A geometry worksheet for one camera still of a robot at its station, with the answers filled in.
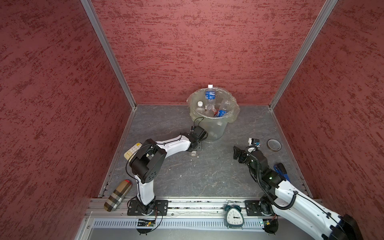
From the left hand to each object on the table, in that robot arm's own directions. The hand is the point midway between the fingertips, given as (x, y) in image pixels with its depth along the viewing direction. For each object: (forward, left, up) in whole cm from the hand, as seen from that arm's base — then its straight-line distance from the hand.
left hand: (195, 148), depth 94 cm
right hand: (-6, -26, +10) cm, 28 cm away
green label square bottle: (-4, +1, 0) cm, 4 cm away
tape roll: (+4, -54, -2) cm, 54 cm away
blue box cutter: (-13, -50, +1) cm, 52 cm away
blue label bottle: (+17, -18, +22) cm, 34 cm away
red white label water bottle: (+20, -3, +15) cm, 25 cm away
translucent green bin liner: (+9, -12, +14) cm, 20 cm away
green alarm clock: (-37, -19, +2) cm, 42 cm away
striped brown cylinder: (-28, +40, 0) cm, 49 cm away
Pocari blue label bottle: (+22, -9, +24) cm, 34 cm away
